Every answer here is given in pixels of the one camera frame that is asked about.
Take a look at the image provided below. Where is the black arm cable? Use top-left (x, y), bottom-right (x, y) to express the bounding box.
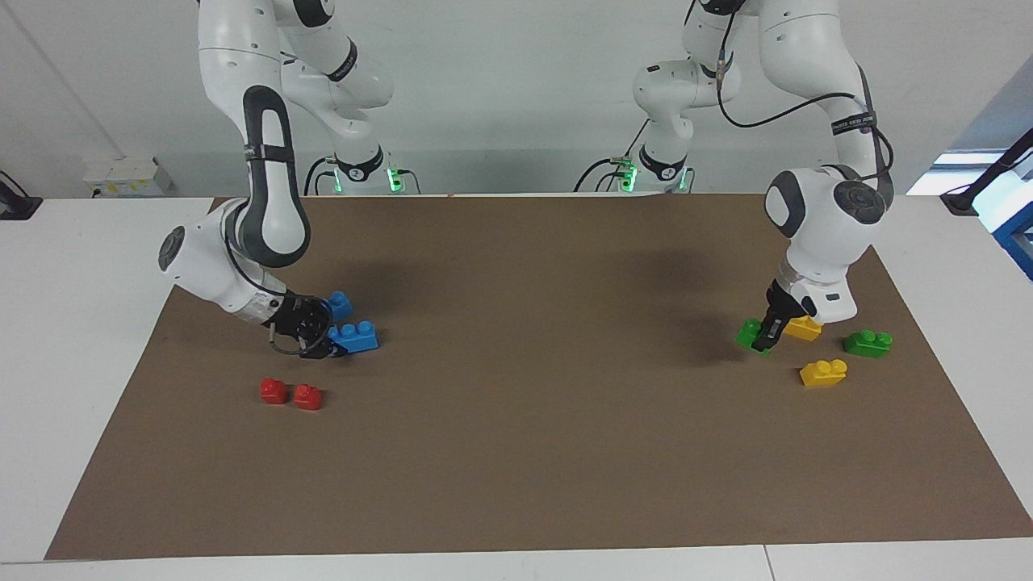
top-left (715, 0), bottom-right (896, 196)
top-left (268, 322), bottom-right (312, 358)

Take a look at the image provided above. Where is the black camera stand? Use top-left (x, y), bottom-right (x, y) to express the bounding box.
top-left (939, 127), bottom-right (1033, 216)

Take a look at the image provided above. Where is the black clamp mount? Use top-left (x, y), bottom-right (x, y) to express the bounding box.
top-left (0, 170), bottom-right (43, 221)

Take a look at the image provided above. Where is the white wall socket box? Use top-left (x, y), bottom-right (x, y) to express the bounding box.
top-left (82, 157), bottom-right (175, 197)

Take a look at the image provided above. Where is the green two-stud block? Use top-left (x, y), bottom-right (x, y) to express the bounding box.
top-left (843, 329), bottom-right (894, 359)
top-left (735, 318), bottom-right (777, 353)

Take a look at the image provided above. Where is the blue metal frame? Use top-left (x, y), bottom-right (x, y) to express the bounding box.
top-left (991, 173), bottom-right (1033, 282)

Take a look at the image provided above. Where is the black base power cable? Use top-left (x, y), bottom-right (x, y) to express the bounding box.
top-left (573, 119), bottom-right (651, 194)
top-left (303, 156), bottom-right (338, 195)

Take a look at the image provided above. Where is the brown table mat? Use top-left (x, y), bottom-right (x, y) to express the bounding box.
top-left (44, 193), bottom-right (1033, 561)

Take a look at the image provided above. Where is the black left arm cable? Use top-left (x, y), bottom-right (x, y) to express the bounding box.
top-left (715, 0), bottom-right (896, 196)

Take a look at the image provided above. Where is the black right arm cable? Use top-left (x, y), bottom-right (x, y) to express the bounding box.
top-left (268, 322), bottom-right (312, 358)

